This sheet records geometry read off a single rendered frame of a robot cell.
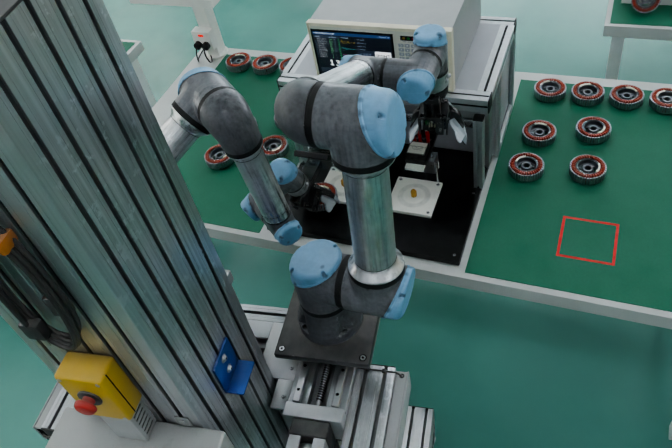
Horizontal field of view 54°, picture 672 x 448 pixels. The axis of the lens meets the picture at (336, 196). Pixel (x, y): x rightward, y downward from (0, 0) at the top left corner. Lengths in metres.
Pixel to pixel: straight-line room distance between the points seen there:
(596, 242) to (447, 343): 0.89
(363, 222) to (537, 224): 0.98
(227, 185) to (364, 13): 0.80
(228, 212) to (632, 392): 1.58
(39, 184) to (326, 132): 0.47
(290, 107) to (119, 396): 0.55
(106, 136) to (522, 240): 1.42
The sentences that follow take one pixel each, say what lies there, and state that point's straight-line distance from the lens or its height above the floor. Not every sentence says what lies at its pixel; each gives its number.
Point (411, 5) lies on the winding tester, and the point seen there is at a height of 1.32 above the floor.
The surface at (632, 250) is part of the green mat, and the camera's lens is 2.08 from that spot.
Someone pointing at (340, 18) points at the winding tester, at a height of 1.32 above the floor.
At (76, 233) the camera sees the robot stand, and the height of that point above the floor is 1.76.
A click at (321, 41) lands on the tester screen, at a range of 2.04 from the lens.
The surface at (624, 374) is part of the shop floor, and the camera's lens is 2.73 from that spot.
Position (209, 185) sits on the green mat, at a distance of 2.42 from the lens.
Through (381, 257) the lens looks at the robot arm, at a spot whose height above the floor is 1.33.
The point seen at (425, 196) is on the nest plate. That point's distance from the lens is 2.15.
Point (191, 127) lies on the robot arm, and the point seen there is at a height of 1.38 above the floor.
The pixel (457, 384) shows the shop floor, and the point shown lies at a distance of 2.64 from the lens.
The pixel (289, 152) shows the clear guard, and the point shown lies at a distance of 2.00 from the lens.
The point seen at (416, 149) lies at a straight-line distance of 2.10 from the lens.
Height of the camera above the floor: 2.33
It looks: 45 degrees down
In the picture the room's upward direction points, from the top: 13 degrees counter-clockwise
